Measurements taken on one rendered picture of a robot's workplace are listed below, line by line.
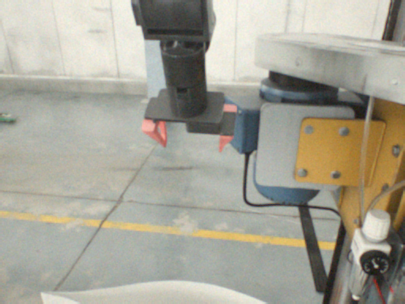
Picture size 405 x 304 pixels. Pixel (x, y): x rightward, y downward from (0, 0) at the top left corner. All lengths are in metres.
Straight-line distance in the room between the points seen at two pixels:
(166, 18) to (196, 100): 0.12
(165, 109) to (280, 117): 0.21
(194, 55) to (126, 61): 5.41
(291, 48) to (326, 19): 4.89
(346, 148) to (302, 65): 0.17
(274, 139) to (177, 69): 0.26
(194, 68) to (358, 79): 0.22
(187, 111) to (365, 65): 0.24
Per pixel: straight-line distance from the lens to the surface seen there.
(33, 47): 6.55
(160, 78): 5.19
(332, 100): 0.65
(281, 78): 0.62
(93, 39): 5.97
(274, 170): 0.62
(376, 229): 0.49
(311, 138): 0.59
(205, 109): 0.47
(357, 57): 0.48
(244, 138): 0.59
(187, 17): 0.37
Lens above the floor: 1.48
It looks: 25 degrees down
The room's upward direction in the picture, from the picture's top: straight up
